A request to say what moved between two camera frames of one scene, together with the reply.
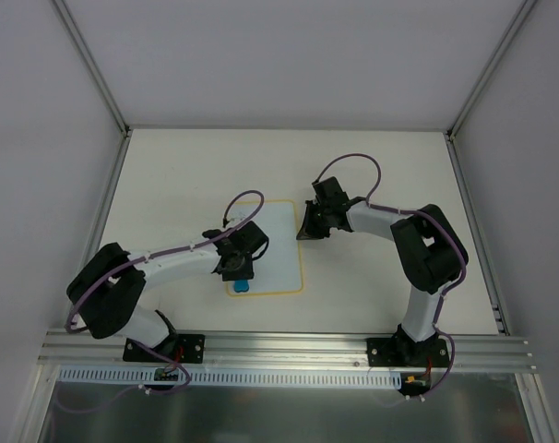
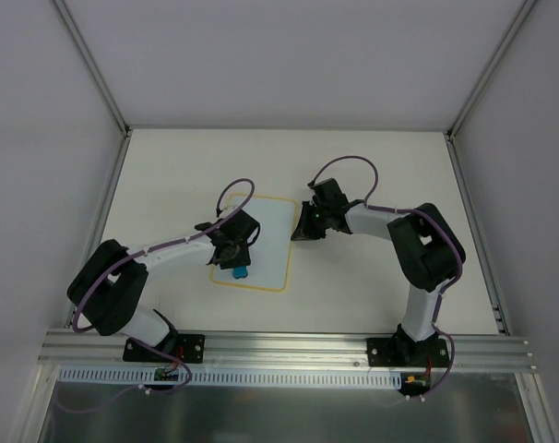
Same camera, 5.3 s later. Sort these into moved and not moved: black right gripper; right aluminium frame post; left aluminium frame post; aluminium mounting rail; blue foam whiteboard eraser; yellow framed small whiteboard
Moved: blue foam whiteboard eraser; yellow framed small whiteboard
Not moved: right aluminium frame post; left aluminium frame post; black right gripper; aluminium mounting rail
